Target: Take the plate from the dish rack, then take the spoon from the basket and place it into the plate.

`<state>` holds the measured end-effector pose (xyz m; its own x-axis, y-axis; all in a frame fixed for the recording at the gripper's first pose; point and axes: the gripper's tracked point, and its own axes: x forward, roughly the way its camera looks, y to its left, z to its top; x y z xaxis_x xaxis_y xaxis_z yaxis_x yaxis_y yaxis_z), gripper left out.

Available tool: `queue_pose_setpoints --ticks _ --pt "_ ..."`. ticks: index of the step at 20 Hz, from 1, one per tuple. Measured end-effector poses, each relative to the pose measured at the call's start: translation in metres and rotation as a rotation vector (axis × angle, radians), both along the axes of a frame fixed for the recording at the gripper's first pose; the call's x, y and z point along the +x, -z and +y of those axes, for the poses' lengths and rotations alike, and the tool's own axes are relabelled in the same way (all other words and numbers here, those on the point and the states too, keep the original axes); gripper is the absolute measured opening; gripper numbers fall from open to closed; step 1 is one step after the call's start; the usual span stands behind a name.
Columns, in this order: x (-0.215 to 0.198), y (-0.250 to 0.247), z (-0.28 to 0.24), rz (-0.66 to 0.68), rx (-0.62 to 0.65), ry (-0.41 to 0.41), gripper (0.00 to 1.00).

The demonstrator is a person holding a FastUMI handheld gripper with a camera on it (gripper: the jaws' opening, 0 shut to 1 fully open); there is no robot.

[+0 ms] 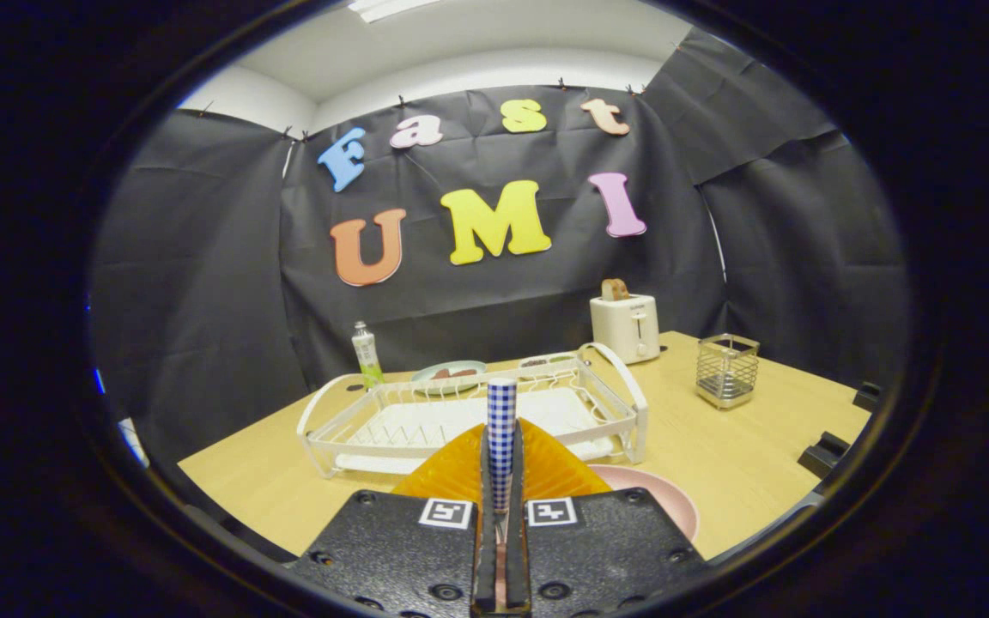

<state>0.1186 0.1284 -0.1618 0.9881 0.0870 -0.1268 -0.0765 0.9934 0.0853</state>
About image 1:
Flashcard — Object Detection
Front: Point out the light blue plate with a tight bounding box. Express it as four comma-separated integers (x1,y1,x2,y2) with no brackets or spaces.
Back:
411,360,488,396

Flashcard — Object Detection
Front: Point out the pink plate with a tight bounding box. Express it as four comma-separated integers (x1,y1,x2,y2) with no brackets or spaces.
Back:
589,464,700,543

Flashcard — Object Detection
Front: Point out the white dish rack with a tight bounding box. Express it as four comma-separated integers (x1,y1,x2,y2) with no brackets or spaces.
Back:
297,342,650,479

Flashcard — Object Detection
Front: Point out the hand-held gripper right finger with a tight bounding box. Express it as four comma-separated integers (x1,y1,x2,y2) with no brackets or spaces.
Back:
507,418,708,617

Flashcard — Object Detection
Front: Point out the blue checkered handle spoon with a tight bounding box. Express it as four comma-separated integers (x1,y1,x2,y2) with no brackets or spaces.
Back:
486,378,519,537

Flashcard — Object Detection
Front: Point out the black backdrop cloth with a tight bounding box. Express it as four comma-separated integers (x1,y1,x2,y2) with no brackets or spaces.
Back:
91,26,912,469

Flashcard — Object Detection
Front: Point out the metal wire basket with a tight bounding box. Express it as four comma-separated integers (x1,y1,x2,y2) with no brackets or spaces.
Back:
696,333,761,410

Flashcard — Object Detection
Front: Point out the ceiling light panel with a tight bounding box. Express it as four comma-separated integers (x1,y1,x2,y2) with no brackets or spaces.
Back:
347,0,444,23

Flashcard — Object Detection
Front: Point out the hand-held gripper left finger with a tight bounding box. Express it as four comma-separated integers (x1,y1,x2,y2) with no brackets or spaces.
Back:
288,419,500,617

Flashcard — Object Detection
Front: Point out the green and white bottle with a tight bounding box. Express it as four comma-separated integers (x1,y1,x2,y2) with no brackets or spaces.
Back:
351,322,385,389

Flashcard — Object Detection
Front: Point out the white toaster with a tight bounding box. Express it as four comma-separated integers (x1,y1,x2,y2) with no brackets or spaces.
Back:
590,294,661,365

